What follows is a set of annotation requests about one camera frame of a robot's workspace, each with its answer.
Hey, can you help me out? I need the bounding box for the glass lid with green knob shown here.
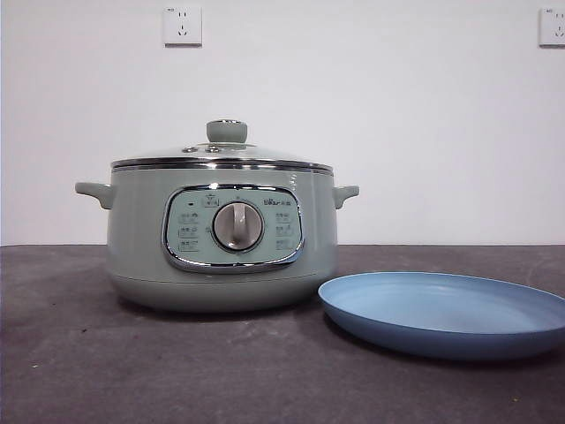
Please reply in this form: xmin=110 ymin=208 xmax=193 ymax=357
xmin=110 ymin=118 xmax=334 ymax=172

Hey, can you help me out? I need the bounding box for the pale green electric steamer pot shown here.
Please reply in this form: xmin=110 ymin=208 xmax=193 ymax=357
xmin=74 ymin=166 xmax=361 ymax=314

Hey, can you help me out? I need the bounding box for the blue round plate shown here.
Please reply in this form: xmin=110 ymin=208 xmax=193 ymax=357
xmin=318 ymin=271 xmax=565 ymax=363

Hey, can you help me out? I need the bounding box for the white wall socket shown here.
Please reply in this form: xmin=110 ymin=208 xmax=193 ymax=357
xmin=163 ymin=5 xmax=204 ymax=49
xmin=538 ymin=7 xmax=565 ymax=49

